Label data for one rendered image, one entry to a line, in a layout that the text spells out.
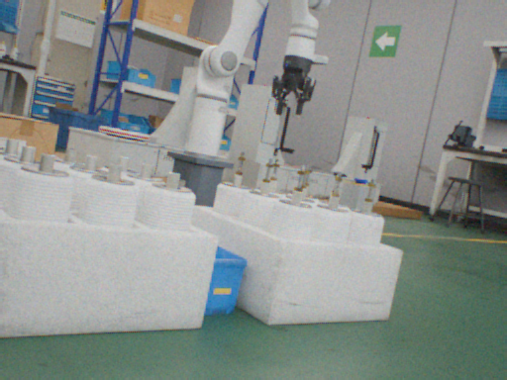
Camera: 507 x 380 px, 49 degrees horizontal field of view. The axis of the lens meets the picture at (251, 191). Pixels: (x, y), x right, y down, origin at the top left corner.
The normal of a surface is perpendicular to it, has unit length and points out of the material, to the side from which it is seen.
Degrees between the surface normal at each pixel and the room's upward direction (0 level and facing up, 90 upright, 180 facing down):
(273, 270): 90
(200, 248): 90
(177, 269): 90
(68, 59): 90
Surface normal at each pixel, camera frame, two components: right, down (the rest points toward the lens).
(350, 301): 0.58, 0.18
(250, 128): -0.72, -0.09
